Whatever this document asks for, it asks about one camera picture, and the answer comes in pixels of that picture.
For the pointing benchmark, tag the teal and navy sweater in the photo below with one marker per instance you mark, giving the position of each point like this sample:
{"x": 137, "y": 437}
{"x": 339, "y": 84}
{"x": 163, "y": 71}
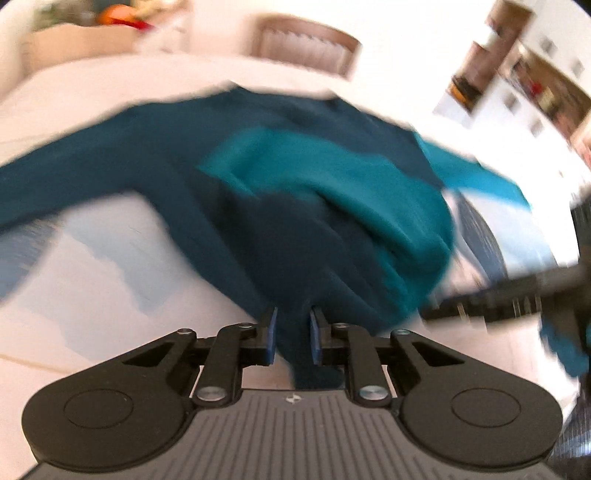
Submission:
{"x": 277, "y": 184}

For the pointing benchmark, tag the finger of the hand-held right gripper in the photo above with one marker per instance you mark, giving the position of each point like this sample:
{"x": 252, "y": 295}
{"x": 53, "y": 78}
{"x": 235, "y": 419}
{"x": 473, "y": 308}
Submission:
{"x": 485, "y": 297}

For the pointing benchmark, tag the light wooden sideboard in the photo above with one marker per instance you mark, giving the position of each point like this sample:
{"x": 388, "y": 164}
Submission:
{"x": 92, "y": 46}

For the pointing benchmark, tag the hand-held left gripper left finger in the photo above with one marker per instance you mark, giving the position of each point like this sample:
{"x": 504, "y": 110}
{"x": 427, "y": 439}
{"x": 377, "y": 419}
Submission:
{"x": 272, "y": 337}

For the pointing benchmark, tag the cluttered wall shelf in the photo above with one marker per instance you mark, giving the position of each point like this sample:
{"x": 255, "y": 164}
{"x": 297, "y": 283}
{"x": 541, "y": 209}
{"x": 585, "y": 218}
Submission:
{"x": 531, "y": 78}

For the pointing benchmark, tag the brown wooden chair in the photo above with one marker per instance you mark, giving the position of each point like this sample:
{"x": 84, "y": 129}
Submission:
{"x": 314, "y": 44}

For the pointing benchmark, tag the orange fruit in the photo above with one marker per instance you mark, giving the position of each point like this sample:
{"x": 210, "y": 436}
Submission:
{"x": 115, "y": 14}

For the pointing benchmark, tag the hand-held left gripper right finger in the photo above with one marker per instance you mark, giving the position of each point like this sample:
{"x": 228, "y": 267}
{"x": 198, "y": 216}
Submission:
{"x": 316, "y": 337}

